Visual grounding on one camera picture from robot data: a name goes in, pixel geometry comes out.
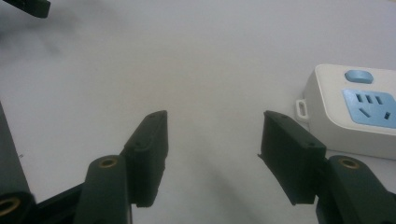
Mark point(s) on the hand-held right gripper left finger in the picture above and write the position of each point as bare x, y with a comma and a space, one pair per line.
146, 155

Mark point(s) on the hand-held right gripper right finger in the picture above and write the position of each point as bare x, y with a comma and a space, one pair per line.
292, 161

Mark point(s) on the white and blue power strip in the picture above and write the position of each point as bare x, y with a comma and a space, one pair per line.
342, 130

